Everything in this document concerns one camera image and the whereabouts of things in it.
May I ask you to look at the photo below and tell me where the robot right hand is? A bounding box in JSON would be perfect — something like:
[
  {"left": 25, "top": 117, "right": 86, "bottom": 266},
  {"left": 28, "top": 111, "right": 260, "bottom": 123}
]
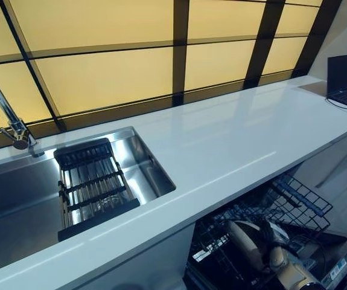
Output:
[{"left": 259, "top": 219, "right": 291, "bottom": 249}]

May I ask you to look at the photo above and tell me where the black open laptop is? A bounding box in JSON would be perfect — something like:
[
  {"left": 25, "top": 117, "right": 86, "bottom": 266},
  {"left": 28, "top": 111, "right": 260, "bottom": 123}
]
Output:
[{"left": 326, "top": 54, "right": 347, "bottom": 111}]

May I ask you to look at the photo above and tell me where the white kitchen cabinet door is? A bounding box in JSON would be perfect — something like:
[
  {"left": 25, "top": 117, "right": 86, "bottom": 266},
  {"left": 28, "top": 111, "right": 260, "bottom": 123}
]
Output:
[{"left": 79, "top": 222, "right": 196, "bottom": 290}]

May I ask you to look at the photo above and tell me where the black sink dish rack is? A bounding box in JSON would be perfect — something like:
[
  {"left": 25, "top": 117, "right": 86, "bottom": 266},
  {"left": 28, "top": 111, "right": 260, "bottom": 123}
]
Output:
[{"left": 53, "top": 137, "right": 140, "bottom": 242}]

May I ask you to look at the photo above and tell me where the chrome gooseneck faucet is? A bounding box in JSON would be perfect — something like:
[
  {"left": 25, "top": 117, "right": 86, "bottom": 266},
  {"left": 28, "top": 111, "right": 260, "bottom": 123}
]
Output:
[{"left": 0, "top": 59, "right": 45, "bottom": 158}]

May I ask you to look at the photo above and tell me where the black wire dishwasher rack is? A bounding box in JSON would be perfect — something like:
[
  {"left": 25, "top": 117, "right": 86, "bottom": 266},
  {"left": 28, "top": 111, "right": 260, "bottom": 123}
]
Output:
[{"left": 185, "top": 173, "right": 347, "bottom": 290}]

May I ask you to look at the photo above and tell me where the stainless steel kitchen sink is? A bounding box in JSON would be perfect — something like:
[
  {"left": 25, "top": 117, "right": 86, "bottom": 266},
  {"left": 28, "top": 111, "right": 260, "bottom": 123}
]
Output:
[{"left": 0, "top": 126, "right": 177, "bottom": 239}]

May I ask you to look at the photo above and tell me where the steel sink drain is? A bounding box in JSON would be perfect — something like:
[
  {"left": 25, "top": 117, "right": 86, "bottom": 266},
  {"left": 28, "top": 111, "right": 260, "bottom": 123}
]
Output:
[{"left": 96, "top": 195, "right": 129, "bottom": 211}]

